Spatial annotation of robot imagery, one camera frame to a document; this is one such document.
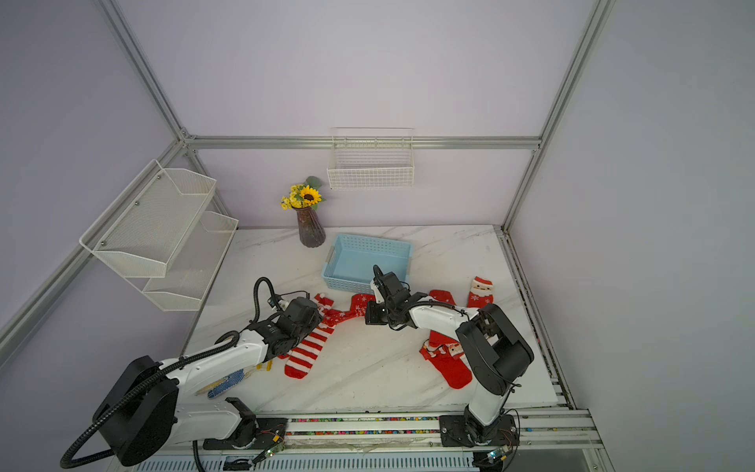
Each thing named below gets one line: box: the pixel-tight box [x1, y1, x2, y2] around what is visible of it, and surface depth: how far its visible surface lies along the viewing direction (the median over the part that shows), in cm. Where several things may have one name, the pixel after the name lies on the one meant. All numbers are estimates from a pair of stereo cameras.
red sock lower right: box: [419, 330, 473, 390], surface depth 87 cm
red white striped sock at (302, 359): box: [284, 322, 337, 380], surface depth 88 cm
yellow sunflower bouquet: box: [279, 176, 327, 211], surface depth 100 cm
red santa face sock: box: [465, 275, 495, 309], surface depth 103 cm
